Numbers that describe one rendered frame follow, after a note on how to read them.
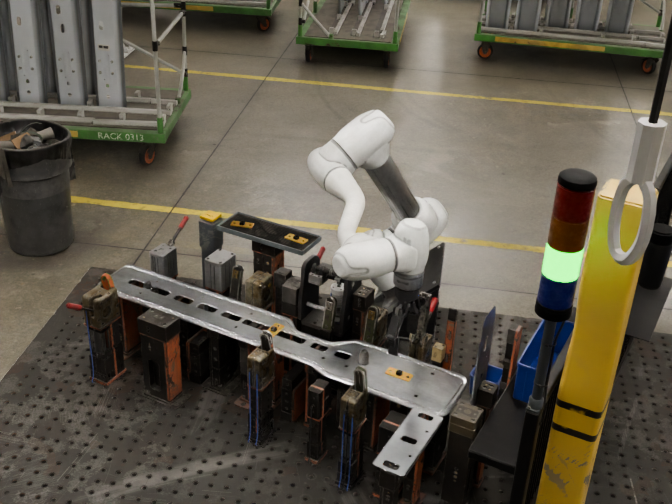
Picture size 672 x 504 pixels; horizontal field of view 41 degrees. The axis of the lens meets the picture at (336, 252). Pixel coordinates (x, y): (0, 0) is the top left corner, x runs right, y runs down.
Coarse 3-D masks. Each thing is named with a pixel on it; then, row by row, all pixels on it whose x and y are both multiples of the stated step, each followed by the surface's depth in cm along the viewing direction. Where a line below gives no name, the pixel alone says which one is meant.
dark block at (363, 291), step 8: (360, 288) 305; (368, 288) 306; (360, 296) 301; (368, 296) 302; (352, 304) 304; (360, 304) 303; (368, 304) 304; (360, 312) 305; (360, 320) 306; (352, 328) 309; (360, 328) 308; (352, 336) 311; (360, 336) 309
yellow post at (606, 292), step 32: (608, 192) 172; (640, 192) 172; (608, 256) 175; (608, 288) 177; (576, 320) 185; (608, 320) 180; (576, 352) 188; (608, 352) 184; (576, 384) 190; (608, 384) 188; (576, 416) 194; (576, 448) 197; (544, 480) 206; (576, 480) 201
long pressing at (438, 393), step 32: (128, 288) 322; (160, 288) 323; (192, 288) 323; (192, 320) 306; (224, 320) 306; (256, 320) 307; (288, 320) 307; (288, 352) 292; (320, 352) 292; (352, 352) 293; (384, 352) 294; (352, 384) 279; (384, 384) 279; (416, 384) 280; (448, 384) 280
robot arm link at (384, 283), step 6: (366, 234) 349; (372, 234) 346; (378, 234) 346; (384, 234) 348; (390, 234) 347; (384, 276) 347; (390, 276) 347; (378, 282) 349; (384, 282) 348; (390, 282) 348; (384, 288) 351; (390, 288) 349
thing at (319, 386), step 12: (324, 384) 279; (312, 396) 277; (324, 396) 280; (312, 408) 279; (324, 408) 282; (312, 420) 283; (324, 420) 286; (312, 432) 285; (324, 432) 289; (312, 444) 287; (324, 444) 291; (312, 456) 289; (324, 456) 293
